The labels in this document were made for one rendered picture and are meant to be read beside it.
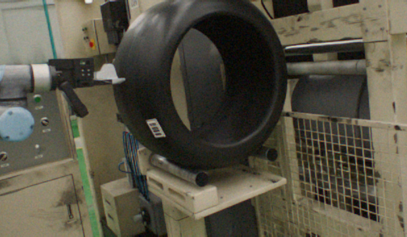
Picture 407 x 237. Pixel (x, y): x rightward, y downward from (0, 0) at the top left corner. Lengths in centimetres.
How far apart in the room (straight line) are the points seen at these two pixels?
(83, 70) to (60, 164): 69
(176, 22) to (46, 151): 89
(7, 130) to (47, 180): 83
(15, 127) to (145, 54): 40
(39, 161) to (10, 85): 73
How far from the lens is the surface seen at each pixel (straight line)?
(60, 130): 176
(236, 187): 137
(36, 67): 110
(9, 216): 175
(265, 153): 134
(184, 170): 126
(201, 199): 121
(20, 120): 94
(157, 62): 109
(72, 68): 112
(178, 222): 164
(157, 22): 114
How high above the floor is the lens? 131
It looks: 8 degrees down
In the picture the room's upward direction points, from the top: 8 degrees counter-clockwise
